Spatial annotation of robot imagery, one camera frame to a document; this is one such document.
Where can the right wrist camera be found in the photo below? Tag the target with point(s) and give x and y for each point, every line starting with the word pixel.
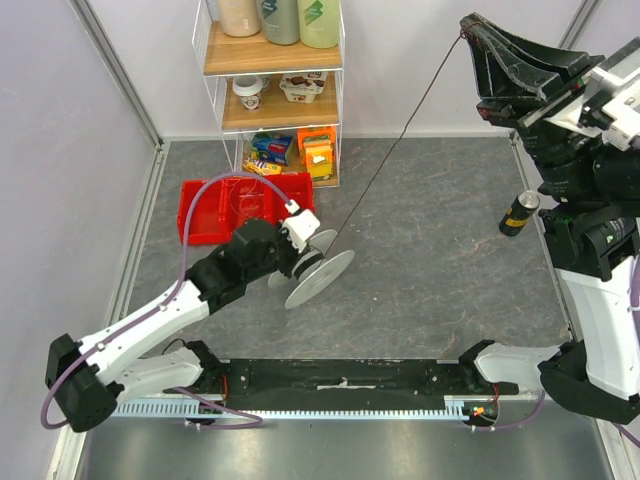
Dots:
pixel 611 98

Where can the grey cable duct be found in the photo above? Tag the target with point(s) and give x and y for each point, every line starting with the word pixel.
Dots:
pixel 186 408

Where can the white wire wooden shelf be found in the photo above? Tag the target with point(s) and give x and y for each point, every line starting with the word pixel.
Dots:
pixel 224 59

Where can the grey green bottle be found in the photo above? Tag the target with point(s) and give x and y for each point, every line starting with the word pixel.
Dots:
pixel 279 20

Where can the blue green sponge pack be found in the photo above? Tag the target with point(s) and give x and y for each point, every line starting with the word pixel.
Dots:
pixel 274 148

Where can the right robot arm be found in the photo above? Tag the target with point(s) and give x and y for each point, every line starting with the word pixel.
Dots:
pixel 577 116

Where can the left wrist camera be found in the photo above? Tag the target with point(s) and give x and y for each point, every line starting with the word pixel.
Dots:
pixel 300 227

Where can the white perforated spool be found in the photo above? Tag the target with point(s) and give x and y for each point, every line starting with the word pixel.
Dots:
pixel 313 271

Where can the yellow candy pack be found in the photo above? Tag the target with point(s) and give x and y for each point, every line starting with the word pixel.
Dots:
pixel 254 164

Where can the white paper cup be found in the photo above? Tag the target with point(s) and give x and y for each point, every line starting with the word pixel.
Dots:
pixel 249 91

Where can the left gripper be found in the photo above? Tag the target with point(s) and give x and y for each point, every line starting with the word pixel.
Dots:
pixel 296 255

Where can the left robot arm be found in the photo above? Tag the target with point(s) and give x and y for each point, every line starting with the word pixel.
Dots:
pixel 89 378

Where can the black yellow can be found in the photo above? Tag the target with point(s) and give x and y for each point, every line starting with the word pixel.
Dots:
pixel 519 213

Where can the beige bottle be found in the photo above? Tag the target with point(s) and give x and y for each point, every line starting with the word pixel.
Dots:
pixel 239 18

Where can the red compartment bin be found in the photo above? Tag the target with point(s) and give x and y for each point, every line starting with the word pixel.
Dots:
pixel 227 204

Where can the white pudding cup pack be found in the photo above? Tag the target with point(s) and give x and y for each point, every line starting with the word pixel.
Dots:
pixel 303 87

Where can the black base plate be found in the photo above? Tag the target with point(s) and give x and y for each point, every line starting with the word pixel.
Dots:
pixel 343 385

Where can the light green bottle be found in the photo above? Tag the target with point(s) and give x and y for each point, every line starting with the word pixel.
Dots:
pixel 319 23

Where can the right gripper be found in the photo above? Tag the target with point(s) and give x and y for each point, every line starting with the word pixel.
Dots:
pixel 542 101

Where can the orange yellow sponge box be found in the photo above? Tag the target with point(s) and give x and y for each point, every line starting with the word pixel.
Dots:
pixel 317 150

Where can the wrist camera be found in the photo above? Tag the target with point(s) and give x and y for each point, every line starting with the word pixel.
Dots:
pixel 300 227
pixel 611 98

